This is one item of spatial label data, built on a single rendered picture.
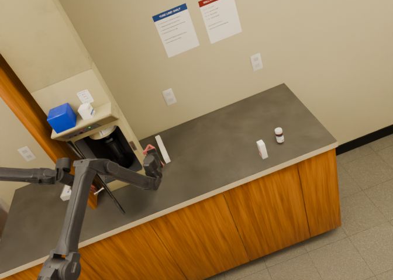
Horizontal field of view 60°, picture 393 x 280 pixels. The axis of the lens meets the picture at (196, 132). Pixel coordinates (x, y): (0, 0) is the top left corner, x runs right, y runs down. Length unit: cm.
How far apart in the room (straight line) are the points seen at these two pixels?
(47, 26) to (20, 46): 16
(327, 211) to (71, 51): 182
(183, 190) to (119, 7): 109
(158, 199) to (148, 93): 72
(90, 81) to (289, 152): 112
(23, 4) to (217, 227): 155
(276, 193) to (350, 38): 120
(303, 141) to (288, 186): 29
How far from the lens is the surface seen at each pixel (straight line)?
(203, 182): 195
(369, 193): 296
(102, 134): 195
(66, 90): 180
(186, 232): 215
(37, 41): 172
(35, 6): 167
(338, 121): 300
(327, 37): 255
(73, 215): 128
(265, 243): 246
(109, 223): 204
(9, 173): 179
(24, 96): 189
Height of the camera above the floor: 232
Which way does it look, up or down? 37 degrees down
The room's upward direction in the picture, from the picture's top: 22 degrees counter-clockwise
